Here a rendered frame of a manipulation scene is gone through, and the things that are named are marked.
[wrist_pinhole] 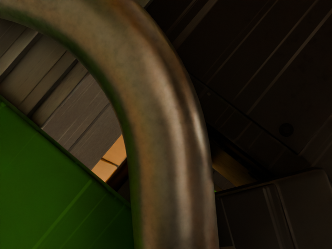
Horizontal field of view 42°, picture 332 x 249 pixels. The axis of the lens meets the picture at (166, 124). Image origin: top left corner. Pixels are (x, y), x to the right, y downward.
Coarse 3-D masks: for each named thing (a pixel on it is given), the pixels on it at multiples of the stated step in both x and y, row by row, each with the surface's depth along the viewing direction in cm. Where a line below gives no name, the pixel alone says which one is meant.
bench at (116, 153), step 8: (120, 136) 94; (120, 144) 98; (112, 152) 97; (120, 152) 101; (104, 160) 99; (112, 160) 101; (120, 160) 105; (96, 168) 96; (104, 168) 100; (112, 168) 105; (104, 176) 104
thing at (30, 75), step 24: (144, 0) 20; (0, 24) 20; (0, 48) 20; (24, 48) 19; (48, 48) 20; (0, 72) 19; (24, 72) 20; (48, 72) 19; (72, 72) 20; (24, 96) 20; (48, 96) 20; (48, 120) 20
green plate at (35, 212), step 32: (0, 96) 18; (0, 128) 17; (32, 128) 18; (0, 160) 17; (32, 160) 17; (64, 160) 17; (0, 192) 17; (32, 192) 17; (64, 192) 17; (96, 192) 17; (0, 224) 17; (32, 224) 17; (64, 224) 17; (96, 224) 17; (128, 224) 17
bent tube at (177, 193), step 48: (0, 0) 15; (48, 0) 14; (96, 0) 14; (96, 48) 14; (144, 48) 14; (144, 96) 14; (192, 96) 15; (144, 144) 14; (192, 144) 14; (144, 192) 14; (192, 192) 14; (144, 240) 14; (192, 240) 14
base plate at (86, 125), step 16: (80, 96) 64; (96, 96) 68; (64, 112) 63; (80, 112) 67; (96, 112) 72; (112, 112) 77; (48, 128) 62; (64, 128) 66; (80, 128) 71; (96, 128) 76; (112, 128) 82; (64, 144) 70; (80, 144) 75; (96, 144) 81; (112, 144) 88; (80, 160) 80; (96, 160) 86
